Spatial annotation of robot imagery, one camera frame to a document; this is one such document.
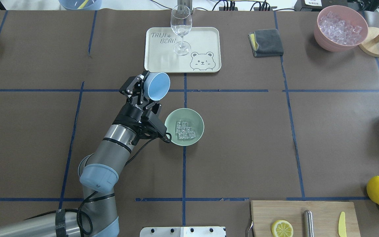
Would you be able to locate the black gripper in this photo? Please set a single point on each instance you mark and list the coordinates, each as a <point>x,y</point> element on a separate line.
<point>132,113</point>

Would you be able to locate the light blue cup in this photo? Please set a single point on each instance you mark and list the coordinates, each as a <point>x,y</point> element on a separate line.
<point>156,86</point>

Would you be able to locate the green bowl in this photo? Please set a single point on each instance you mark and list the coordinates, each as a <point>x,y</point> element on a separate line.
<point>189,115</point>

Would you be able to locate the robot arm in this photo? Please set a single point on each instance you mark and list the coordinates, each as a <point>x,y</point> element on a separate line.
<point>98,172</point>

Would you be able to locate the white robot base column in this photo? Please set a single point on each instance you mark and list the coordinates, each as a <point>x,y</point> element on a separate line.
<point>184,231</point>

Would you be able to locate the ice cubes in green bowl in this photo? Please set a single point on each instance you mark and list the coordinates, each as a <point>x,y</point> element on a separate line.
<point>184,130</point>

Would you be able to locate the blue bowl with fork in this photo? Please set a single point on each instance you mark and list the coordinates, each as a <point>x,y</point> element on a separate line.
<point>84,5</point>

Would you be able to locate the pink bowl of ice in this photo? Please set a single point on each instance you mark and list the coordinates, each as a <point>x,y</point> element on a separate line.
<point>339,28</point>

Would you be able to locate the cream bear tray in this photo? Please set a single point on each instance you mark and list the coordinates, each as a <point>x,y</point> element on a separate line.
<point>205,56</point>

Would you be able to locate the clear wine glass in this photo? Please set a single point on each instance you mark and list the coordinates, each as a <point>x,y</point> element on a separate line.
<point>181,23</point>

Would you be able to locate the grey folded cloth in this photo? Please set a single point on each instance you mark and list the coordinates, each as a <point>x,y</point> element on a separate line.
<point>266,43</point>

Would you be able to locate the lemon half slice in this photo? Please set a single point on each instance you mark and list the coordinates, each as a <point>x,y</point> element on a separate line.
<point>282,228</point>

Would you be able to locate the wooden cutting board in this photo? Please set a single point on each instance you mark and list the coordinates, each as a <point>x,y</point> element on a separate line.
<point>325,217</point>

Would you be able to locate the yellow plastic knife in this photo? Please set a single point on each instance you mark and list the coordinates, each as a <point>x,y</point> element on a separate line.
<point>342,225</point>

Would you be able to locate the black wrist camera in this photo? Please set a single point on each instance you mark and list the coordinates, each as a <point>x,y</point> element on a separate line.
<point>153,127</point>

